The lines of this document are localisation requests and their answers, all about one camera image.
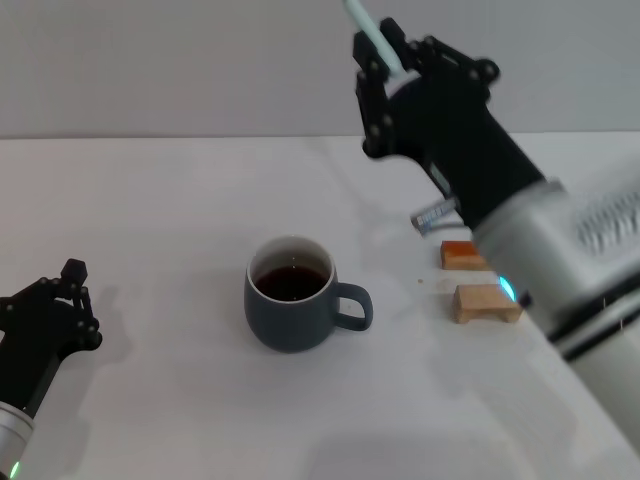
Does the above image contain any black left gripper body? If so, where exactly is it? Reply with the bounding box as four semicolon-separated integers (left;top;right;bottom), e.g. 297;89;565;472
0;299;79;416

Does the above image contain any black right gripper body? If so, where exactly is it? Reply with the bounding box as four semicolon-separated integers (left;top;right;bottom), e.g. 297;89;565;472
392;74;546;229

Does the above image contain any spoon with light blue handle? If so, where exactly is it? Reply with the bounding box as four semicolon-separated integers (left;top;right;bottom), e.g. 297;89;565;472
342;0;419;81

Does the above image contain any grey ceramic coffee cup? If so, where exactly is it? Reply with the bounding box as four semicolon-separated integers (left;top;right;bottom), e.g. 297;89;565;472
243;235;374;354

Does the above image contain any orange-stained wooden block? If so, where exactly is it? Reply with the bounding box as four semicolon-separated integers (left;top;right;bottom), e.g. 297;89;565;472
440;240;489;272

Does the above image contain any light wooden notched block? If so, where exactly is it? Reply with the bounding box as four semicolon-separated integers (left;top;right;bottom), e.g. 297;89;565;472
452;283;524;325

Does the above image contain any grey cable with white label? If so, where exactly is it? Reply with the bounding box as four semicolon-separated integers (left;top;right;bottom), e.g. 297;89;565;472
410;197;474;235

